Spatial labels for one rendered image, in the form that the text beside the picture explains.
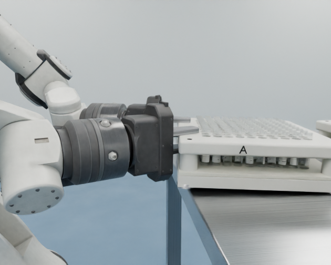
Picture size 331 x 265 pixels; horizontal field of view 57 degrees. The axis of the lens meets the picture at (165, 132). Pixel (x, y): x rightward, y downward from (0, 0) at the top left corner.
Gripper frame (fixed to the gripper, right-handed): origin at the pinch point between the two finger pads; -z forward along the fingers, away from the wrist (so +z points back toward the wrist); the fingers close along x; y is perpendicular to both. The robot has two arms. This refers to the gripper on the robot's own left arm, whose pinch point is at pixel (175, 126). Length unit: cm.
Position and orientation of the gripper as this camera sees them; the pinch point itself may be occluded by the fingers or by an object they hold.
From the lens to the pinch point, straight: 61.8
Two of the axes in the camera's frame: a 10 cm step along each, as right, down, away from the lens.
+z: -9.9, -0.4, 1.6
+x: -0.1, 9.8, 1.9
